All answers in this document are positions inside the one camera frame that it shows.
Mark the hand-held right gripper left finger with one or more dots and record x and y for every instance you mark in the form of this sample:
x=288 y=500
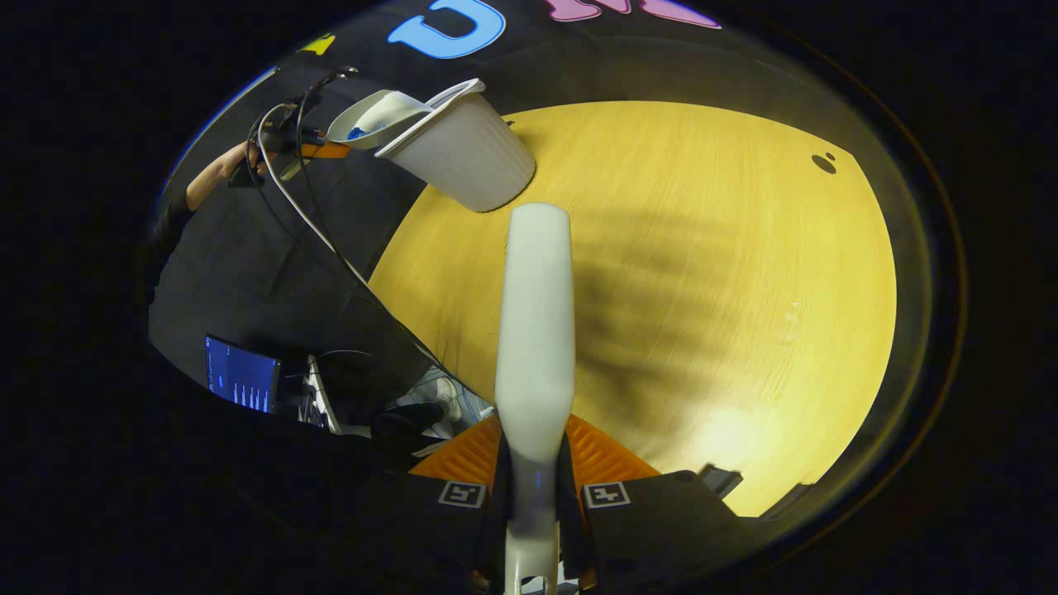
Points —
x=446 y=537

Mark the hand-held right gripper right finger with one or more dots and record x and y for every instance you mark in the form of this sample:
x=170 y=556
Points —
x=645 y=529

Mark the grey dustpan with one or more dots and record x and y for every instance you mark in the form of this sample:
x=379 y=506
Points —
x=384 y=111

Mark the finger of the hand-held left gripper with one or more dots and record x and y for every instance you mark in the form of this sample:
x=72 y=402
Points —
x=326 y=150

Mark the grey garbage bin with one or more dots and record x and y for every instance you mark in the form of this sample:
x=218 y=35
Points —
x=471 y=157

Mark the white stand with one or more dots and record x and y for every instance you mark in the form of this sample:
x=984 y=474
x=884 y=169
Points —
x=318 y=397

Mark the laptop with blue screen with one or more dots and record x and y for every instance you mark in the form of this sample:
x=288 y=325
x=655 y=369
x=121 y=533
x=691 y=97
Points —
x=244 y=376

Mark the person's white shoe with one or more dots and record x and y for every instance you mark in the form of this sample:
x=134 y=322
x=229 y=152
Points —
x=449 y=397

